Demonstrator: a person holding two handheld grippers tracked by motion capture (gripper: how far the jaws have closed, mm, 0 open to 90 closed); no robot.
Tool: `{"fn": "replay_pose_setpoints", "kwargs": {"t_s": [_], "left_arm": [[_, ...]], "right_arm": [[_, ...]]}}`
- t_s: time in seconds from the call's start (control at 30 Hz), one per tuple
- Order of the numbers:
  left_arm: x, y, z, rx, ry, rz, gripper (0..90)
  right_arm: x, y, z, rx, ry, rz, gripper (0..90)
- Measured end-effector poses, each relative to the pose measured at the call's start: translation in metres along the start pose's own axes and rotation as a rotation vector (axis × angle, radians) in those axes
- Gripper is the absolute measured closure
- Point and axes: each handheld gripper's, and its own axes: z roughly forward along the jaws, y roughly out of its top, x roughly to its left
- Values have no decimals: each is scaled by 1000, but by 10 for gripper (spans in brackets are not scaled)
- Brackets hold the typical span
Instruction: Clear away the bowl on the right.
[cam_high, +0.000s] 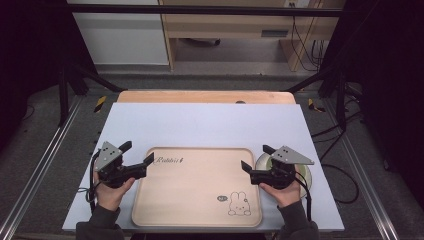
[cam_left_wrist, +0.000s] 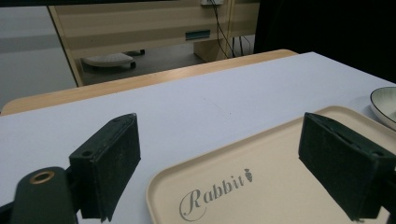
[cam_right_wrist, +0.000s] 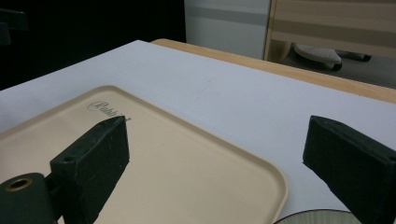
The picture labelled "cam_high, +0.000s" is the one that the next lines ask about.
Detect yellow and black tape marker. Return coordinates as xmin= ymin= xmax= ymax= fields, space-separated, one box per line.
xmin=307 ymin=98 xmax=327 ymax=113
xmin=93 ymin=95 xmax=108 ymax=114

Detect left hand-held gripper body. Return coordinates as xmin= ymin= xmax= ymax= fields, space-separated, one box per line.
xmin=94 ymin=141 xmax=148 ymax=189

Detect black curtain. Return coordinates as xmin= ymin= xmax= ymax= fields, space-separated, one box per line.
xmin=0 ymin=0 xmax=98 ymax=151
xmin=321 ymin=0 xmax=424 ymax=201

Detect black horizontal frame bar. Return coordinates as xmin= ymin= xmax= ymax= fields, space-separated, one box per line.
xmin=68 ymin=3 xmax=345 ymax=18

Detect aluminium floor rail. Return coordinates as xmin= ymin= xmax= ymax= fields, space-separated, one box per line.
xmin=323 ymin=99 xmax=400 ymax=240
xmin=0 ymin=95 xmax=84 ymax=240

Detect black metal stand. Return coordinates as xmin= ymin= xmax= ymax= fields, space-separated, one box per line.
xmin=285 ymin=65 xmax=348 ymax=132
xmin=57 ymin=62 xmax=125 ymax=127

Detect black hanging desk cables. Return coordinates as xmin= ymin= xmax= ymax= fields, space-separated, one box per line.
xmin=290 ymin=15 xmax=327 ymax=72

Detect wooden table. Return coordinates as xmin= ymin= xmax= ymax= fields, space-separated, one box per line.
xmin=117 ymin=90 xmax=297 ymax=105

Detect person's left hand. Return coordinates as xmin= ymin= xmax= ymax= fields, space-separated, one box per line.
xmin=94 ymin=177 xmax=136 ymax=212

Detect person's right hand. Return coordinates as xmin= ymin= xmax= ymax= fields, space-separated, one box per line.
xmin=259 ymin=180 xmax=301 ymax=209

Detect hand-held gripper cable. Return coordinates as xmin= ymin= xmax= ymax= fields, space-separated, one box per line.
xmin=294 ymin=171 xmax=313 ymax=222
xmin=87 ymin=150 xmax=102 ymax=214

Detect wooden tray with rabbit print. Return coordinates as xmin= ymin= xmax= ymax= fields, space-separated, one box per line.
xmin=131 ymin=146 xmax=263 ymax=228

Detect left hand-held gripper cable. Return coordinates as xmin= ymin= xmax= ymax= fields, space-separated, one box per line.
xmin=87 ymin=150 xmax=102 ymax=214

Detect white cabinet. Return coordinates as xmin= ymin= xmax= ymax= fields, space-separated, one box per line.
xmin=66 ymin=0 xmax=170 ymax=66

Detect pale green plate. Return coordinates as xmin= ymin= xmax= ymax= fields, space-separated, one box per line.
xmin=254 ymin=152 xmax=313 ymax=200

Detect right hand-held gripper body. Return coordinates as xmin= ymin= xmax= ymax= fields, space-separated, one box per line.
xmin=249 ymin=145 xmax=315 ymax=190

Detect right hand-held gripper cable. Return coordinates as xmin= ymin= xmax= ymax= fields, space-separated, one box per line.
xmin=294 ymin=171 xmax=313 ymax=222

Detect black floor cable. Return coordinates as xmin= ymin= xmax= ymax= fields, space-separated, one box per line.
xmin=311 ymin=111 xmax=364 ymax=205

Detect white table cover board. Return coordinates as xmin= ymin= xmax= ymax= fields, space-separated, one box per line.
xmin=62 ymin=102 xmax=345 ymax=233

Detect light wooden desk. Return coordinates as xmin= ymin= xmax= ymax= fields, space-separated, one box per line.
xmin=159 ymin=0 xmax=346 ymax=72

